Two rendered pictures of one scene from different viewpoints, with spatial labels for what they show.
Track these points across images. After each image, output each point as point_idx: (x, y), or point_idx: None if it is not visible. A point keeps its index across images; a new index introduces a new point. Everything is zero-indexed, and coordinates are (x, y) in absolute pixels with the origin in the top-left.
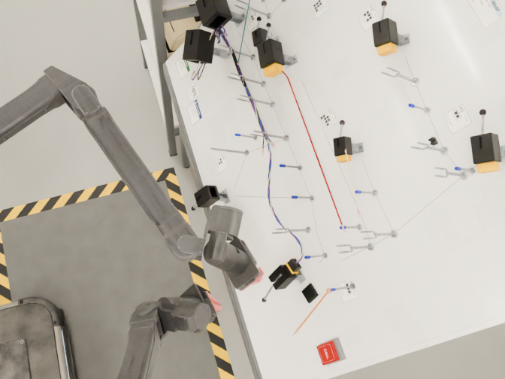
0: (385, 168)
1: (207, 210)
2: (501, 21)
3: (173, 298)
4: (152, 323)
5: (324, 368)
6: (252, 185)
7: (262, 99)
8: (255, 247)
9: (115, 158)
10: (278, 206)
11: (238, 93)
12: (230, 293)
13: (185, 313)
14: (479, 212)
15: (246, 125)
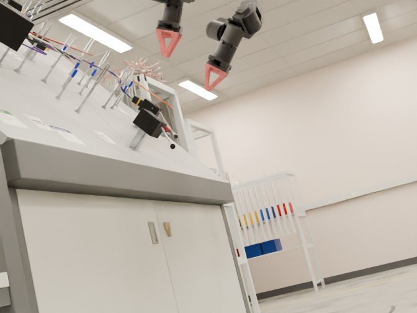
0: (32, 54)
1: (161, 171)
2: None
3: (225, 30)
4: (240, 4)
5: (173, 142)
6: (102, 123)
7: (15, 74)
8: (148, 145)
9: None
10: (103, 115)
11: (18, 86)
12: None
13: (221, 21)
14: None
15: (49, 98)
